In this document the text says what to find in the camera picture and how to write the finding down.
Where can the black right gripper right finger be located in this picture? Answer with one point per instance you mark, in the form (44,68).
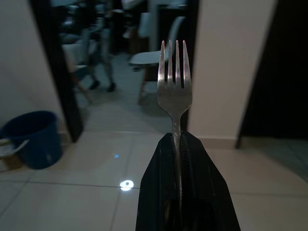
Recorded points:
(207,187)

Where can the cardboard box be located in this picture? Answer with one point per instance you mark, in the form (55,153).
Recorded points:
(9,158)

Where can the black door frame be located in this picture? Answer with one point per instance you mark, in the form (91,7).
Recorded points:
(60,79)

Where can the white chair wooden legs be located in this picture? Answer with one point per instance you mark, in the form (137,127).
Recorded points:
(146,57)

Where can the blue plastic bucket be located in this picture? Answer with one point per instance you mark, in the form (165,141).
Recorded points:
(36,142)

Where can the metal fork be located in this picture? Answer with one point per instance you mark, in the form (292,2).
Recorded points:
(174,96)

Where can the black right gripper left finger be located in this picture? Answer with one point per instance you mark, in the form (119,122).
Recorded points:
(158,187)

